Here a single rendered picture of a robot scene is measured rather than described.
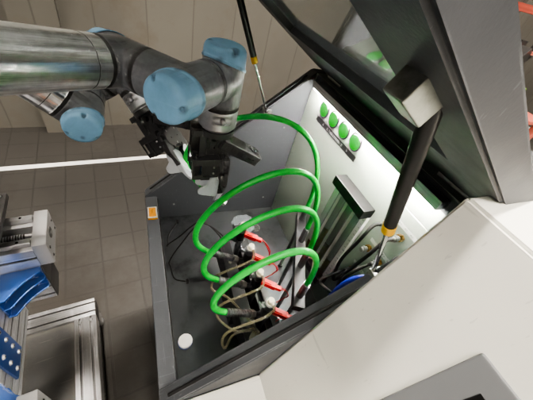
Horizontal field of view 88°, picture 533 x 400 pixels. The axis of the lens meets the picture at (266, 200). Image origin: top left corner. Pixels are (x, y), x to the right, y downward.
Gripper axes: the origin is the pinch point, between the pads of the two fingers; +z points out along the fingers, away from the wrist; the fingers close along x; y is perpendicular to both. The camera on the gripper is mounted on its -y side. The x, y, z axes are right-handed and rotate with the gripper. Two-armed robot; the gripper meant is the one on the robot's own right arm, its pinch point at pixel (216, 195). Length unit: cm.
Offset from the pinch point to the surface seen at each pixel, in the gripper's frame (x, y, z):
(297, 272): 19.2, -19.1, 12.3
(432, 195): 26.2, -33.6, -21.6
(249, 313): 25.7, -3.7, 14.4
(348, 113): -5.0, -33.7, -21.8
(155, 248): -5.9, 15.3, 27.3
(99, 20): -240, 42, 27
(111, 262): -69, 42, 122
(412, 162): 34, -8, -37
